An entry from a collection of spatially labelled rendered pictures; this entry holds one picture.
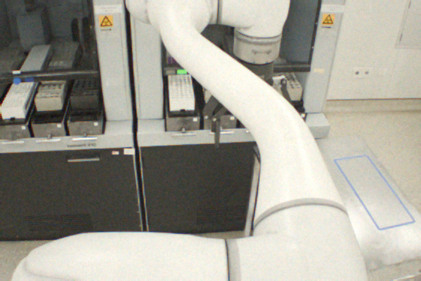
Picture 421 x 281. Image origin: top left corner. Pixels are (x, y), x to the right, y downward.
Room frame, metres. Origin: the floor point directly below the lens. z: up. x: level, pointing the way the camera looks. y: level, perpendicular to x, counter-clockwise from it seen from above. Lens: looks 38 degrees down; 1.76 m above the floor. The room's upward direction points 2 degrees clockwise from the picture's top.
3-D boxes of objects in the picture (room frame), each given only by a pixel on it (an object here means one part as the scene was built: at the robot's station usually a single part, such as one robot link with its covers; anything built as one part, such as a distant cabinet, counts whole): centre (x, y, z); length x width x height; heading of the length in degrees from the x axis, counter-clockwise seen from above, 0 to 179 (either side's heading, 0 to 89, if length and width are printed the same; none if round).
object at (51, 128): (1.61, 0.71, 0.78); 0.73 x 0.14 x 0.09; 8
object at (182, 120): (1.69, 0.16, 0.78); 0.73 x 0.14 x 0.09; 8
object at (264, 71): (0.74, -0.08, 1.36); 0.08 x 0.07 x 0.09; 98
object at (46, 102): (1.38, 0.68, 0.85); 0.12 x 0.02 x 0.06; 99
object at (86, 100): (1.40, 0.52, 0.85); 0.12 x 0.02 x 0.06; 99
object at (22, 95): (1.46, 0.84, 0.83); 0.30 x 0.10 x 0.06; 8
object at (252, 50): (0.74, -0.08, 1.43); 0.09 x 0.09 x 0.06
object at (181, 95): (1.56, 0.14, 0.83); 0.30 x 0.10 x 0.06; 8
